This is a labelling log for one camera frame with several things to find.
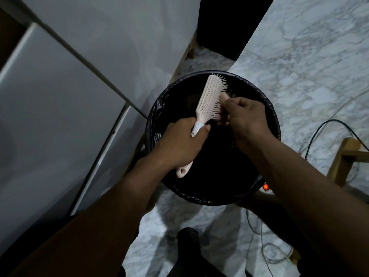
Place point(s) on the person's right hand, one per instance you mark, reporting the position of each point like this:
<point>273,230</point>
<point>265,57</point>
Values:
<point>245,118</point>

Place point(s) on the person's left hand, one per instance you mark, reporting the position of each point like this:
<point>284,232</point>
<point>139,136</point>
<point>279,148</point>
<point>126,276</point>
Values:
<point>175,144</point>

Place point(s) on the person's left thumb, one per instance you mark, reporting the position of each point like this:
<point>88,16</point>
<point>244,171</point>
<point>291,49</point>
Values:
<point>203,132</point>

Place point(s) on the person's right thumb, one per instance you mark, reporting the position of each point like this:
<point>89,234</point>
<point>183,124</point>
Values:
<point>224,99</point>

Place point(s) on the pink hairbrush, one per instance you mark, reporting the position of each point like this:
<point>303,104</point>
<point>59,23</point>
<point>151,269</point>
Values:
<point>206,106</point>

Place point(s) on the person's left forearm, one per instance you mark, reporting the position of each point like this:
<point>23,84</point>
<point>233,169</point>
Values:
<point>83,225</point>

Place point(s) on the person's right forearm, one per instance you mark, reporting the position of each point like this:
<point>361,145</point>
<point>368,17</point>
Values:
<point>314,204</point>

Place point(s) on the black trash bin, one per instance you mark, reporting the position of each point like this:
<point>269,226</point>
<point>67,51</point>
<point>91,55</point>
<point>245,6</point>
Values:
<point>213,170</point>

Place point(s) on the black bin liner bag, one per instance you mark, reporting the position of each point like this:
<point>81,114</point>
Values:
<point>178,92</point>

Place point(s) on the person's black shoe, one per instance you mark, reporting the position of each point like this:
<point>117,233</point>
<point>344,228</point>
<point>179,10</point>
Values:
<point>190,250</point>

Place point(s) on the wooden chair leg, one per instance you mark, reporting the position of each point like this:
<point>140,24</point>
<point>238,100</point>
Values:
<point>344,161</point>

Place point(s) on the power strip with red switch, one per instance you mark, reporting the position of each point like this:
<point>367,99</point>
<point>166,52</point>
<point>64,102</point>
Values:
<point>263,188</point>

